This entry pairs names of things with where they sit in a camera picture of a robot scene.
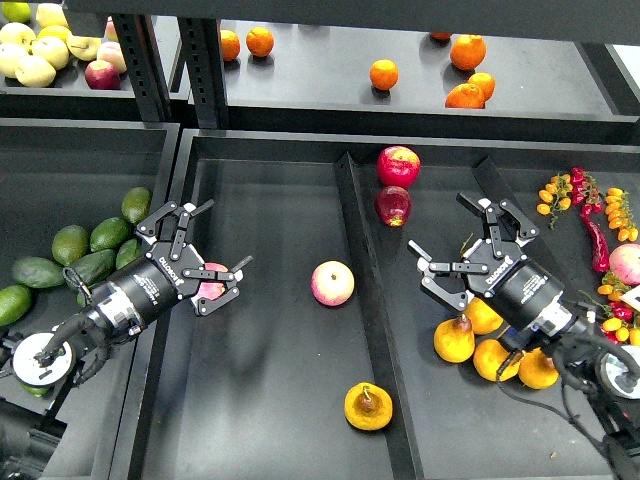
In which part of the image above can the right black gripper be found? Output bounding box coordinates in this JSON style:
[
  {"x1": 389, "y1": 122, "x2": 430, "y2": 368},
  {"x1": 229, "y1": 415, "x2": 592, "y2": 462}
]
[{"x1": 407, "y1": 192, "x2": 565, "y2": 330}]

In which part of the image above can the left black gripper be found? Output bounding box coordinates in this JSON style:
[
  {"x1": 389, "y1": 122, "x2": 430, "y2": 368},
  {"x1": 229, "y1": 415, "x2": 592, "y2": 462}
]
[{"x1": 102, "y1": 199, "x2": 253, "y2": 330}]

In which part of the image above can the dark green avocado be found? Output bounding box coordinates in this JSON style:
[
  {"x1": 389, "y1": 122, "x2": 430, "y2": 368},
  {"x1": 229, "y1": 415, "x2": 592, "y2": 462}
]
[{"x1": 21, "y1": 383, "x2": 50, "y2": 398}]

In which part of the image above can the yellow pear stem up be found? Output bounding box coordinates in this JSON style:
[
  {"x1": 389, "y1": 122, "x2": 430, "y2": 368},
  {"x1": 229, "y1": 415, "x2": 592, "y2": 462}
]
[{"x1": 344, "y1": 382, "x2": 393, "y2": 431}]

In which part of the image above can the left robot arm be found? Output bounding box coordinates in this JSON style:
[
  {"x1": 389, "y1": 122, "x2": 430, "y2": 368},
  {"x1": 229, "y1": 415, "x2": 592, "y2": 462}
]
[{"x1": 1, "y1": 201, "x2": 253, "y2": 479}]

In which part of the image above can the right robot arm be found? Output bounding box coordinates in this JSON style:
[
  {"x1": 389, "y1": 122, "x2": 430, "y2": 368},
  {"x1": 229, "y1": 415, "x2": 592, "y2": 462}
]
[{"x1": 407, "y1": 194, "x2": 639, "y2": 479}]

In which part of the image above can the yellow pear upper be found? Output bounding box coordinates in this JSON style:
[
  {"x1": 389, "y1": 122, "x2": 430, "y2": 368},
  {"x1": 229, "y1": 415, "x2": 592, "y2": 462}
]
[{"x1": 460, "y1": 233, "x2": 474, "y2": 259}]

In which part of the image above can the yellow pear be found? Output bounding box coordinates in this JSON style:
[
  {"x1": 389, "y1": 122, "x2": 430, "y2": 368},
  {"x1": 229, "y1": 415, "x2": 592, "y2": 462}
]
[
  {"x1": 433, "y1": 314, "x2": 475, "y2": 363},
  {"x1": 464, "y1": 297, "x2": 503, "y2": 335},
  {"x1": 473, "y1": 339, "x2": 524, "y2": 382},
  {"x1": 518, "y1": 348, "x2": 559, "y2": 390},
  {"x1": 460, "y1": 233, "x2": 474, "y2": 259}
]

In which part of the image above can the yellow pear middle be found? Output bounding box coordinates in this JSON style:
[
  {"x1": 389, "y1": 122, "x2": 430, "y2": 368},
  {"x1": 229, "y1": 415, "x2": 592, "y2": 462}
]
[{"x1": 464, "y1": 297, "x2": 503, "y2": 335}]

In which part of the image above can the green avocado upper middle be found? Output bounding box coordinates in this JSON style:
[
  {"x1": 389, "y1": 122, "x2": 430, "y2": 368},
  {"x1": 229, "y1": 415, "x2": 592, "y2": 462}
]
[{"x1": 89, "y1": 217, "x2": 131, "y2": 252}]

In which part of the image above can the green avocado top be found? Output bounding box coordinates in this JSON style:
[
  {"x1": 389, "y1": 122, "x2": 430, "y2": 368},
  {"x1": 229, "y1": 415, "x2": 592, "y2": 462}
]
[{"x1": 121, "y1": 186, "x2": 152, "y2": 225}]

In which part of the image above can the dark avocado centre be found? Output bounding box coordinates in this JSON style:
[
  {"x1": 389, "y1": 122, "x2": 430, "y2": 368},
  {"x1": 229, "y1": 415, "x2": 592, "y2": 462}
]
[{"x1": 63, "y1": 249, "x2": 116, "y2": 287}]

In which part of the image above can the yellow pear left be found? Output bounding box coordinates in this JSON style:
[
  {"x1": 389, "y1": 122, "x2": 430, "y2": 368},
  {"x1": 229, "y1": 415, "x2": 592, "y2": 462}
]
[{"x1": 433, "y1": 314, "x2": 475, "y2": 363}]

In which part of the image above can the yellow pear lower centre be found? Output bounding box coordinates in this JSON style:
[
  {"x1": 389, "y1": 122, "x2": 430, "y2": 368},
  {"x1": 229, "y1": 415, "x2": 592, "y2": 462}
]
[{"x1": 473, "y1": 339, "x2": 524, "y2": 382}]

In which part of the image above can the light green avocado round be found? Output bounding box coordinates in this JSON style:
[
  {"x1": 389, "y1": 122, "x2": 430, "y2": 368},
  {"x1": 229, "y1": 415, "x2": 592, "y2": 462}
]
[{"x1": 51, "y1": 225, "x2": 89, "y2": 266}]

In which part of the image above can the yellow pear lower right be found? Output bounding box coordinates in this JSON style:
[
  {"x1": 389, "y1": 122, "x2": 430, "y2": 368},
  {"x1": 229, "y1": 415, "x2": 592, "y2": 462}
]
[{"x1": 518, "y1": 348, "x2": 559, "y2": 390}]

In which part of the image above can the dark avocado left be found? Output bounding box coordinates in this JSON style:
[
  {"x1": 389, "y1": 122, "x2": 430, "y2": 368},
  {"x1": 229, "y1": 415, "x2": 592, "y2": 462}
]
[{"x1": 11, "y1": 257, "x2": 65, "y2": 289}]

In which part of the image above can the light green avocado far left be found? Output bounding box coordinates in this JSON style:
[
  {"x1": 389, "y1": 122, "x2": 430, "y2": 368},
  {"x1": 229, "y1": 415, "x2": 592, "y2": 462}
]
[{"x1": 0, "y1": 285, "x2": 33, "y2": 327}]

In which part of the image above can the pink apple left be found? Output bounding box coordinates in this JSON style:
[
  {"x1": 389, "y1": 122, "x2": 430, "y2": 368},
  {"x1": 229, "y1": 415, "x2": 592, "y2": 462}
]
[{"x1": 198, "y1": 262, "x2": 228, "y2": 301}]

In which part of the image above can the pink apple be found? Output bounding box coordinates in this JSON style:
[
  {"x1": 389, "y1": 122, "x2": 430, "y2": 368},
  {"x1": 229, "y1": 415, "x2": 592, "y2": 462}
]
[
  {"x1": 198, "y1": 262, "x2": 228, "y2": 301},
  {"x1": 311, "y1": 260, "x2": 355, "y2": 307}
]

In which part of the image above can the orange cherry tomato vine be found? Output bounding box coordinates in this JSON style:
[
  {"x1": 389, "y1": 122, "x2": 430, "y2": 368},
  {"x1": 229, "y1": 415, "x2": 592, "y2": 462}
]
[{"x1": 536, "y1": 173, "x2": 573, "y2": 230}]

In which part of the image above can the red chili pepper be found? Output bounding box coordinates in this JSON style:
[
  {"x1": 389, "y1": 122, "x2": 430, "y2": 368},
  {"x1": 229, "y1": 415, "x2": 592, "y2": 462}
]
[{"x1": 580, "y1": 205, "x2": 610, "y2": 273}]

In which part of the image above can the red cherry tomato cluster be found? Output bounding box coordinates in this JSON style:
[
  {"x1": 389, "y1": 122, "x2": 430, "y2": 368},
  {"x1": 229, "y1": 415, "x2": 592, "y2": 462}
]
[{"x1": 570, "y1": 167, "x2": 603, "y2": 216}]

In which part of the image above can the dark red apple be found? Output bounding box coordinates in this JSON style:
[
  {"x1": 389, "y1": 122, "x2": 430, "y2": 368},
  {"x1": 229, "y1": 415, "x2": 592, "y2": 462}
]
[{"x1": 374, "y1": 186, "x2": 412, "y2": 227}]

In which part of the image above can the pink apple right edge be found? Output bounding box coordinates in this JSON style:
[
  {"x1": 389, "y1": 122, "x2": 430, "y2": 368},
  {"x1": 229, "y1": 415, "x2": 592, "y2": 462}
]
[{"x1": 609, "y1": 243, "x2": 640, "y2": 286}]

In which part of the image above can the bright red apple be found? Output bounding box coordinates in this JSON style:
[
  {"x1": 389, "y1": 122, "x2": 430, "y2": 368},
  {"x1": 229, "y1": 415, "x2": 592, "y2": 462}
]
[{"x1": 376, "y1": 146, "x2": 421, "y2": 189}]

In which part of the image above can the mixed cherry tomatoes lower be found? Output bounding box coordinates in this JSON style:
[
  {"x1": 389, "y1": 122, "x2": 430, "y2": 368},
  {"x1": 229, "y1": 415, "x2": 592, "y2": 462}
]
[{"x1": 580, "y1": 270, "x2": 639, "y2": 346}]

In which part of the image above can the white label card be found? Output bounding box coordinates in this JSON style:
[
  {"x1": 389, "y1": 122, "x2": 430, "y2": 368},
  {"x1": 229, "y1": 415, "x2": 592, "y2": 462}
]
[{"x1": 620, "y1": 285, "x2": 640, "y2": 312}]

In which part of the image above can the pink apple centre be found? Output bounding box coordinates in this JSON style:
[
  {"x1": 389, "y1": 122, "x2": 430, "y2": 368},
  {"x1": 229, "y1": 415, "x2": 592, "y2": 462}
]
[{"x1": 311, "y1": 260, "x2": 355, "y2": 307}]

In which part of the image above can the orange front right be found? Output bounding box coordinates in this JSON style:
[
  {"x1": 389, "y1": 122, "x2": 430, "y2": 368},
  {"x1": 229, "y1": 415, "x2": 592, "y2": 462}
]
[{"x1": 445, "y1": 83, "x2": 485, "y2": 109}]

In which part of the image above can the black centre tray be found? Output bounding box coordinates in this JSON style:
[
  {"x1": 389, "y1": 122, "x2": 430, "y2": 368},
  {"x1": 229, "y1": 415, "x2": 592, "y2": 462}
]
[{"x1": 134, "y1": 131, "x2": 639, "y2": 479}]

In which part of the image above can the orange small right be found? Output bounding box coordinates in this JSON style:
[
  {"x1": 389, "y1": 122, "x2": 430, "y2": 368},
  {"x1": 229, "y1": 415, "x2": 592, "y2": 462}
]
[{"x1": 468, "y1": 72, "x2": 496, "y2": 101}]

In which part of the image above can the black upper left tray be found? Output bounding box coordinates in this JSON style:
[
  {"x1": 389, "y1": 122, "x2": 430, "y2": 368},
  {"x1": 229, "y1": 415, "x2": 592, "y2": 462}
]
[{"x1": 1, "y1": 15, "x2": 190, "y2": 122}]

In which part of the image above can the black tray divider left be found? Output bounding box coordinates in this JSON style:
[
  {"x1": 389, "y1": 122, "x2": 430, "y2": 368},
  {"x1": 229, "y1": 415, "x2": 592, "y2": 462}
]
[{"x1": 333, "y1": 152, "x2": 423, "y2": 479}]

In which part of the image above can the green avocado by wall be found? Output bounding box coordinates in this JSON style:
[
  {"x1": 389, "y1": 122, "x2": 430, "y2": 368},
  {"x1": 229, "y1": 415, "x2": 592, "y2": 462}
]
[{"x1": 115, "y1": 238, "x2": 141, "y2": 270}]

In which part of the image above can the orange tomato string right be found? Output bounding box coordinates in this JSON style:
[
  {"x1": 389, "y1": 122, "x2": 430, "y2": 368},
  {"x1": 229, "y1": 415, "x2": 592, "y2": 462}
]
[{"x1": 603, "y1": 187, "x2": 639, "y2": 244}]

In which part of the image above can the black shelf post right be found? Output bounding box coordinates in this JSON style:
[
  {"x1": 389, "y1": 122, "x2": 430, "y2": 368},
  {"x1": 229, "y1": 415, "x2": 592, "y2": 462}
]
[{"x1": 178, "y1": 17, "x2": 230, "y2": 130}]

